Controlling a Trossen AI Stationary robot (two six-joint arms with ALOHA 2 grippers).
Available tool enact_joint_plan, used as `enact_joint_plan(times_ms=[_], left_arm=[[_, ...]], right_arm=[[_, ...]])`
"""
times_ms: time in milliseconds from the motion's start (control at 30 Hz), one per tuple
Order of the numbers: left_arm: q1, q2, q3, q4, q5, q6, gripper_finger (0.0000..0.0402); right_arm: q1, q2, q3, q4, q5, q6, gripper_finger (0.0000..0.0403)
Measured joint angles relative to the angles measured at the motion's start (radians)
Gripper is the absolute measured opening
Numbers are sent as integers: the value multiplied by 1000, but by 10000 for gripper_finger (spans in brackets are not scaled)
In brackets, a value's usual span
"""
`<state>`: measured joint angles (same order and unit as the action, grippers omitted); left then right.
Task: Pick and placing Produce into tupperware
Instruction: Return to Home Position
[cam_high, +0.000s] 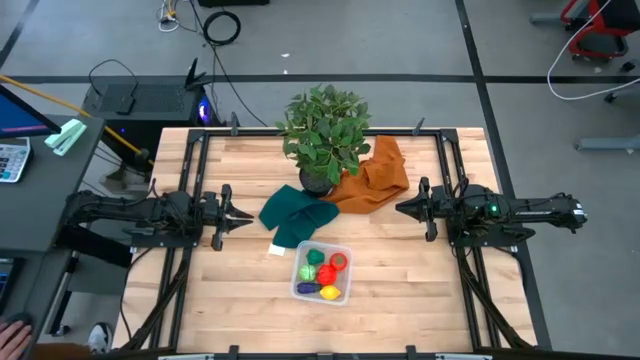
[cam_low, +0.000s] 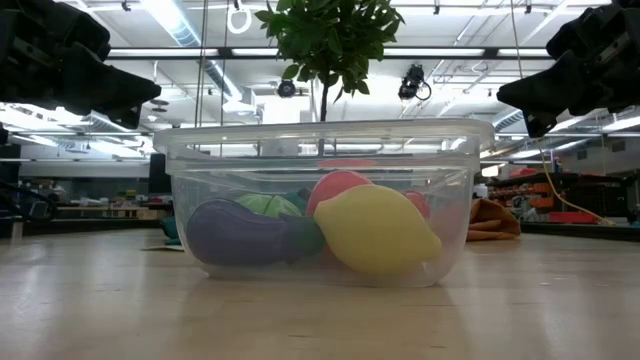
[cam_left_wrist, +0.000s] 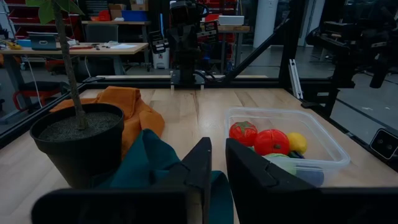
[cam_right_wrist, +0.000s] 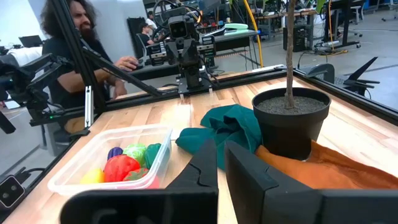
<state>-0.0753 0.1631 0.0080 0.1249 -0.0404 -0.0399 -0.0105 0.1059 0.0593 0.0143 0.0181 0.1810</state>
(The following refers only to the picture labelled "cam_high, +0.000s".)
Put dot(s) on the red tomato toy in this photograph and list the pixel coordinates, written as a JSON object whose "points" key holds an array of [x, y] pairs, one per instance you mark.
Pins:
{"points": [[338, 261]]}

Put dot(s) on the potted green artificial plant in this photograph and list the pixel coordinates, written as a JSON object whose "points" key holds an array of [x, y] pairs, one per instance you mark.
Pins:
{"points": [[325, 135]]}

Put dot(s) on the yellow pole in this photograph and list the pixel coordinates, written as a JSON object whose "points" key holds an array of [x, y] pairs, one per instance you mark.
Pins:
{"points": [[60, 102]]}

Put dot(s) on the green bell pepper toy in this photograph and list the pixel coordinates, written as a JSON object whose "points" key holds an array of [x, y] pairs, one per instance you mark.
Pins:
{"points": [[315, 256]]}

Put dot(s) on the mint green stapler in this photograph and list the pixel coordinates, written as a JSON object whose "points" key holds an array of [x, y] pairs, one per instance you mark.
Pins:
{"points": [[65, 137]]}

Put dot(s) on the black computer tower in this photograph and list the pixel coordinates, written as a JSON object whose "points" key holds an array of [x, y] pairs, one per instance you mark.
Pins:
{"points": [[155, 105]]}

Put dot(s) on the light green cabbage toy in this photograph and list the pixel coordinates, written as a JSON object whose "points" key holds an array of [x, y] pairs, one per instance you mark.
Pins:
{"points": [[307, 272]]}

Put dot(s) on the orange cloth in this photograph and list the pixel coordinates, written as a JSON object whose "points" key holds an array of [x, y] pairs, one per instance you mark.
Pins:
{"points": [[380, 180]]}

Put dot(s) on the purple eggplant toy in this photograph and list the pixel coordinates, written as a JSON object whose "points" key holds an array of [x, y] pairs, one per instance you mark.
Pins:
{"points": [[308, 288]]}

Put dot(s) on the red and black chair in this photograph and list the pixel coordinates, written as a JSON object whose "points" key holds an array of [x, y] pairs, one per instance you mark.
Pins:
{"points": [[600, 30]]}

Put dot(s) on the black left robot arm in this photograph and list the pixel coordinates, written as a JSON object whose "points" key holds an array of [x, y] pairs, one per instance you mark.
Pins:
{"points": [[130, 210]]}

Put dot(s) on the grey desk calculator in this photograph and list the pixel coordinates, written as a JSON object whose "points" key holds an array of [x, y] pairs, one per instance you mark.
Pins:
{"points": [[12, 160]]}

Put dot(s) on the computer monitor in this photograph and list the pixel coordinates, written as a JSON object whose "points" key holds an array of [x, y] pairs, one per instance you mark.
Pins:
{"points": [[20, 115]]}

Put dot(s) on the black computer mouse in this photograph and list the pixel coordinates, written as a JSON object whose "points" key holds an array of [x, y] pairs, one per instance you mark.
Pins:
{"points": [[19, 316]]}

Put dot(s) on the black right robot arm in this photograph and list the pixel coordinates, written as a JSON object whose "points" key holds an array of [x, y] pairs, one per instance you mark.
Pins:
{"points": [[540, 212]]}

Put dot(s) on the clear plastic tupperware container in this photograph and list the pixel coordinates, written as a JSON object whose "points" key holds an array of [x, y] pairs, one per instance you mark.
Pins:
{"points": [[345, 295]]}

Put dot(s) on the dark green cloth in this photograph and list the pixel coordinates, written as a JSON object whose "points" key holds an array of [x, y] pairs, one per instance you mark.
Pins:
{"points": [[297, 215]]}

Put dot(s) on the person's shoe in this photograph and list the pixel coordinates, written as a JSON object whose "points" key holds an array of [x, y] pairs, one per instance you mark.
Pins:
{"points": [[100, 337]]}

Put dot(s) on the black wifi antenna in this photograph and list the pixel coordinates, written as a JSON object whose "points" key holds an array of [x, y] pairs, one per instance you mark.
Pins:
{"points": [[192, 75]]}

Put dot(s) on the yellow lemon toy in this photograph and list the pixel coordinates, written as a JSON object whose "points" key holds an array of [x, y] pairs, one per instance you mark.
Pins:
{"points": [[330, 292]]}

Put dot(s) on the black desk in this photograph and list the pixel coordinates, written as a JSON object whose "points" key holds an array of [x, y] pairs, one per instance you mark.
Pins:
{"points": [[45, 200]]}

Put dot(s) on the red bell pepper toy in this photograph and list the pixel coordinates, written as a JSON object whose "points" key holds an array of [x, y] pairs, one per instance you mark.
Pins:
{"points": [[326, 274]]}

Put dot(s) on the grey chair base leg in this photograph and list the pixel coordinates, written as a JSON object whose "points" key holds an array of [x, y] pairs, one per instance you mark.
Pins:
{"points": [[607, 144]]}

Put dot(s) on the person's hand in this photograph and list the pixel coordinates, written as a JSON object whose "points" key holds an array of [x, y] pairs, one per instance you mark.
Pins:
{"points": [[12, 342]]}

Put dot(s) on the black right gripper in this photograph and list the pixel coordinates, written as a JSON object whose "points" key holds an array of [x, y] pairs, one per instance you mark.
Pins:
{"points": [[432, 210]]}

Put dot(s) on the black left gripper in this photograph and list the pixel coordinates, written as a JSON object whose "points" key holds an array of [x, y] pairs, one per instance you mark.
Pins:
{"points": [[220, 220]]}

